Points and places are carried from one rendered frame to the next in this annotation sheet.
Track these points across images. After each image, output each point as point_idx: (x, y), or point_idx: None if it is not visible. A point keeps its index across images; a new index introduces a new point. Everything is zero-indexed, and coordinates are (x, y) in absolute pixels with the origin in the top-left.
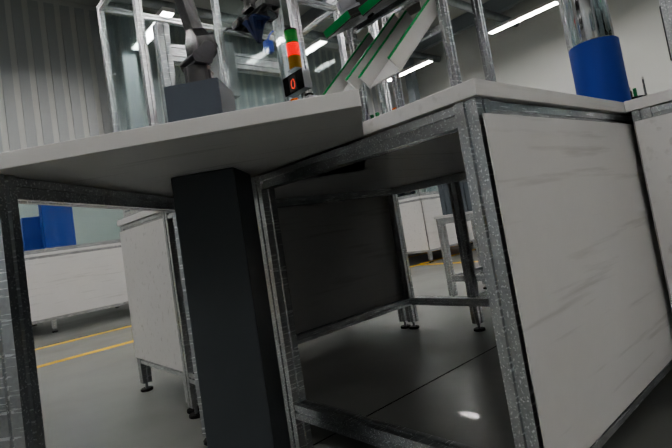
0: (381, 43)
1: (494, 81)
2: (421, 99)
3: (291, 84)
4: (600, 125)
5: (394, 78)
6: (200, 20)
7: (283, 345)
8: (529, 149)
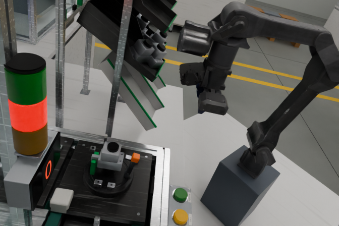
0: (135, 72)
1: (170, 85)
2: (182, 100)
3: (46, 173)
4: None
5: (63, 88)
6: (270, 115)
7: None
8: None
